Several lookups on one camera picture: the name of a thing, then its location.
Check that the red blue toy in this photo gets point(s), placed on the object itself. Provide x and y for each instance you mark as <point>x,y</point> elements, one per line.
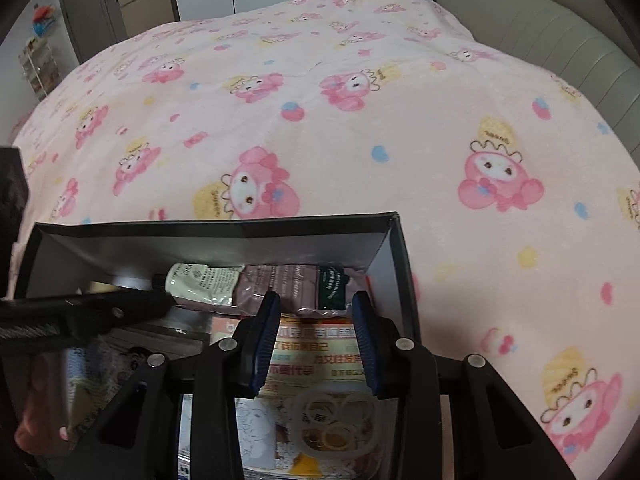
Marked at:
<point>42,17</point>

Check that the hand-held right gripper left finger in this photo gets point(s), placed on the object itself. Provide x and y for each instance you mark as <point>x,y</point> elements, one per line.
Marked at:
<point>265,345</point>

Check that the black storage box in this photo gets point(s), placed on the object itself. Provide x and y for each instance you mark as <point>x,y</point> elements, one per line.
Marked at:
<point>200,247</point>

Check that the pink printed blanket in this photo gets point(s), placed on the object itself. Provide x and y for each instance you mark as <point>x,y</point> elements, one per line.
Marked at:
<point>350,160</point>

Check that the white shelf rack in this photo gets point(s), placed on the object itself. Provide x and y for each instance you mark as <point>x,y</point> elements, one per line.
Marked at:
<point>37,70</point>

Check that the person's left hand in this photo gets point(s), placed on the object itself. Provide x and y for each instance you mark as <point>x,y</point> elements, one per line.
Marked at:
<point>42,420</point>

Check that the round clear food container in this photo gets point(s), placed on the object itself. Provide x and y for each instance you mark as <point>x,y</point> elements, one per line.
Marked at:
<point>325,410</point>

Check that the pale green cream tube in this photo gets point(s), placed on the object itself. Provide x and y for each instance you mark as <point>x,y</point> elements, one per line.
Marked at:
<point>205,285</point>

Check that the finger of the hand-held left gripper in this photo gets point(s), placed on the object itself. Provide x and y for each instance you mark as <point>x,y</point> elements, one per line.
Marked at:
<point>100,307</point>

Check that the dark cloth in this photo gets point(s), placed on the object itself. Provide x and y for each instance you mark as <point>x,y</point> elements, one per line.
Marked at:
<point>11,200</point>

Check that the grey upholstered headboard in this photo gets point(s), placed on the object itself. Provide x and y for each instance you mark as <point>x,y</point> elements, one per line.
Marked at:
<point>550,45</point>

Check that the mauve soft pouch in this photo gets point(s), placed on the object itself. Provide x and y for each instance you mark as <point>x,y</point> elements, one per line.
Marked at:
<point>285,282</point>

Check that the grey door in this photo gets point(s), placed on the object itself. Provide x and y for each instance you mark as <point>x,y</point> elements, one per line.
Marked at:
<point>85,10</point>

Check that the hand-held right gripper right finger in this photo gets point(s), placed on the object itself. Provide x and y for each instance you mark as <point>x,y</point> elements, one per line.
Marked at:
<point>365,350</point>

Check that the orange printed carton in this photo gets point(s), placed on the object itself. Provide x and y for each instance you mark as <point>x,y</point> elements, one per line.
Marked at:
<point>315,355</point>

